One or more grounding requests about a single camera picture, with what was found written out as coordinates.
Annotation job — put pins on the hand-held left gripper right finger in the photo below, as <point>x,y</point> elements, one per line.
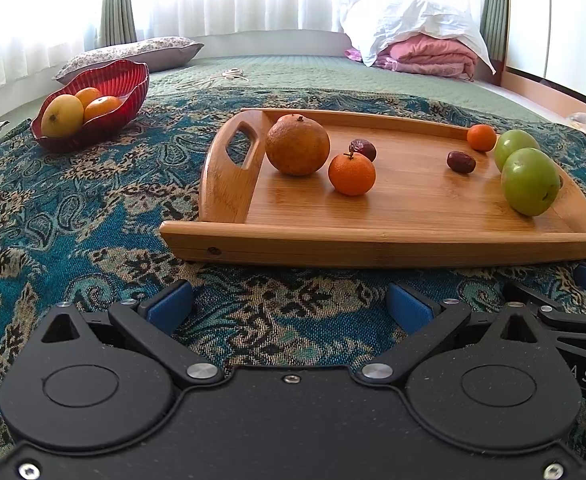
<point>408,307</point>

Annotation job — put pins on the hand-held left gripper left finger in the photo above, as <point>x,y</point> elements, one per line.
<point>165,305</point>

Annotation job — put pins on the green apple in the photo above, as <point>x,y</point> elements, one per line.
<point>530,181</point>
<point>513,145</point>

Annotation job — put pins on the red date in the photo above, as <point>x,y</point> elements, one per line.
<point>460,161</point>
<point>364,150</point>

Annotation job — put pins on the large orange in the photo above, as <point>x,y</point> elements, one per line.
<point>298,145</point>

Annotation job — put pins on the teal paisley blanket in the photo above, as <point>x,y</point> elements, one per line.
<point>73,220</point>

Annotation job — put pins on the small mandarin with stem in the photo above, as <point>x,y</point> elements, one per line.
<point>351,175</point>

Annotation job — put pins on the clear plastic bag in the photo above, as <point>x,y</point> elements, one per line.
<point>585,120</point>

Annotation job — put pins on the yellow mango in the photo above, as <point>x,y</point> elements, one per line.
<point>62,116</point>

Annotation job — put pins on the red glass bowl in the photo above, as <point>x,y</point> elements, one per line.
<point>118,80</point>

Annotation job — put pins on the folded pink blanket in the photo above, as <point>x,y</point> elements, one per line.
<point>430,55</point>

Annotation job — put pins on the floral pillow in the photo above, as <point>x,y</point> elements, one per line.
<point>133,52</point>

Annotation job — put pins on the white wardrobe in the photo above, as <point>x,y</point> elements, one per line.
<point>563,20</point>

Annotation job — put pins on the green quilted bedspread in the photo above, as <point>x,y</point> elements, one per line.
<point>298,72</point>

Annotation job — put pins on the green curtain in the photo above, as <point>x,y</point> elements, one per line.
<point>117,5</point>
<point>495,10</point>

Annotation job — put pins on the white pillow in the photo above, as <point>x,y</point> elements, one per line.
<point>413,20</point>

